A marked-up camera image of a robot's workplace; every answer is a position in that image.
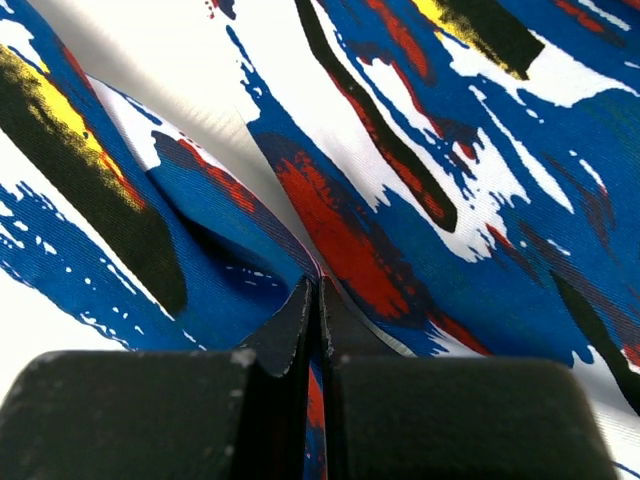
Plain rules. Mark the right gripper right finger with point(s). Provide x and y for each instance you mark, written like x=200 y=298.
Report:
x=394 y=417

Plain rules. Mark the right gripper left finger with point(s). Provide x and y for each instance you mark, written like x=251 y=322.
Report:
x=237 y=414

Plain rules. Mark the blue patterned trousers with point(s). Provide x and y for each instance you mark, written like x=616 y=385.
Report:
x=467 y=172

